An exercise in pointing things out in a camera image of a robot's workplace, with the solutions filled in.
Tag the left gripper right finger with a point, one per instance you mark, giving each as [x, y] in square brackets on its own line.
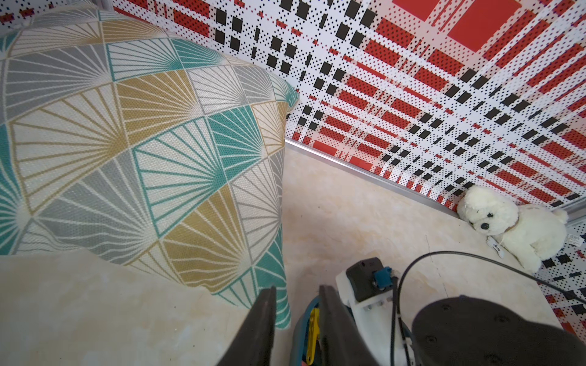
[340, 340]

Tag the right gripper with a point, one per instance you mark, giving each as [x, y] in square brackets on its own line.
[373, 318]

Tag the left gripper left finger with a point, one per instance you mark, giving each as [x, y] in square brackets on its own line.
[253, 343]

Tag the yellow clothespin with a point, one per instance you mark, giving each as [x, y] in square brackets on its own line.
[313, 336]

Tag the teal plastic storage box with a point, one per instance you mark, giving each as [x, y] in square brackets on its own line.
[300, 335]

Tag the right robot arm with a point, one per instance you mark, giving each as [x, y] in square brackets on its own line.
[470, 331]

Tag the white plush dog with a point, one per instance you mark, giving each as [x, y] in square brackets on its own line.
[530, 232]

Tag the patterned cushion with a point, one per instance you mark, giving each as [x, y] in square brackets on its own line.
[145, 149]

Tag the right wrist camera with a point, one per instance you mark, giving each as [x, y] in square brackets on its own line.
[369, 278]

